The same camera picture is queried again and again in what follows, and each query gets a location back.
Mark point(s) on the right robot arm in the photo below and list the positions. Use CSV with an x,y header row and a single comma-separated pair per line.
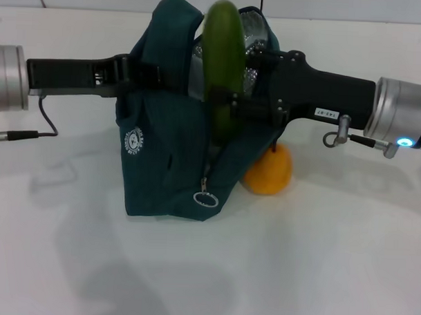
x,y
402,109

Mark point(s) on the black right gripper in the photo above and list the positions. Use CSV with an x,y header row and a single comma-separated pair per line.
x,y
320,95

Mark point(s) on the dark teal insulated lunch bag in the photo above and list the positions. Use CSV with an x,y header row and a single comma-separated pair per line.
x,y
155,162

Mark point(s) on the green cucumber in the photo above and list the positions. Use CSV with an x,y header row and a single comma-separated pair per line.
x,y
222,54

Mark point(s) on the orange pear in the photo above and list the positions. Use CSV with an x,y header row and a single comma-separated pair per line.
x,y
268,173

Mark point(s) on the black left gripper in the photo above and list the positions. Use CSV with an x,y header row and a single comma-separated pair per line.
x,y
68,76

